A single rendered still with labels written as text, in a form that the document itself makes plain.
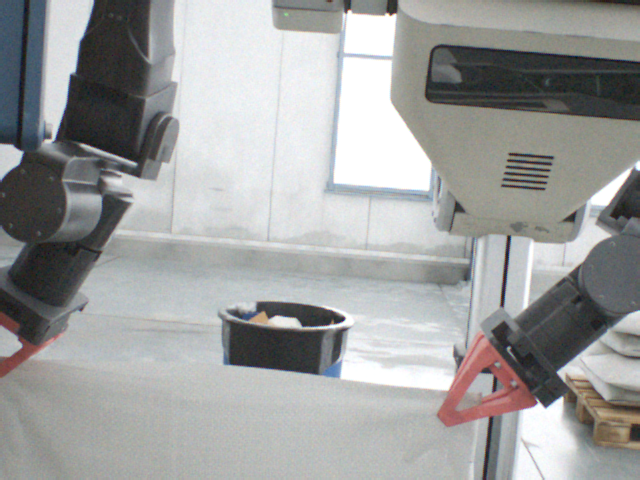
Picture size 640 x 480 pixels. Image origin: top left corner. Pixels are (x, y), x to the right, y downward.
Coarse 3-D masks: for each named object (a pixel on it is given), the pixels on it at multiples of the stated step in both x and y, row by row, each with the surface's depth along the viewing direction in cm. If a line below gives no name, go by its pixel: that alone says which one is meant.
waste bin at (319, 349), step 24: (240, 312) 316; (264, 312) 323; (288, 312) 325; (312, 312) 323; (336, 312) 315; (240, 336) 285; (264, 336) 280; (288, 336) 279; (312, 336) 282; (336, 336) 289; (240, 360) 286; (264, 360) 282; (288, 360) 281; (312, 360) 284; (336, 360) 292
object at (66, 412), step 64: (0, 384) 71; (64, 384) 70; (128, 384) 69; (192, 384) 68; (256, 384) 74; (320, 384) 73; (384, 384) 72; (0, 448) 71; (64, 448) 70; (128, 448) 69; (192, 448) 69; (256, 448) 69; (320, 448) 71; (384, 448) 72; (448, 448) 72
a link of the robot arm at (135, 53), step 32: (96, 0) 62; (128, 0) 61; (160, 0) 63; (96, 32) 63; (128, 32) 62; (160, 32) 64; (96, 64) 64; (128, 64) 63; (160, 64) 65; (96, 96) 66; (128, 96) 64; (160, 96) 67; (96, 128) 66; (128, 128) 65
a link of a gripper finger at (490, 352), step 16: (496, 320) 72; (496, 336) 71; (480, 352) 69; (496, 352) 68; (464, 368) 71; (480, 368) 69; (496, 368) 70; (512, 368) 69; (464, 384) 70; (512, 384) 69; (448, 400) 71; (496, 400) 71; (512, 400) 69; (528, 400) 69; (448, 416) 71; (464, 416) 71; (480, 416) 71
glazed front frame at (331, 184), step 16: (336, 96) 853; (336, 112) 854; (336, 128) 856; (336, 144) 858; (432, 176) 856; (336, 192) 860; (352, 192) 863; (400, 192) 860; (416, 192) 858; (432, 192) 857; (592, 208) 852
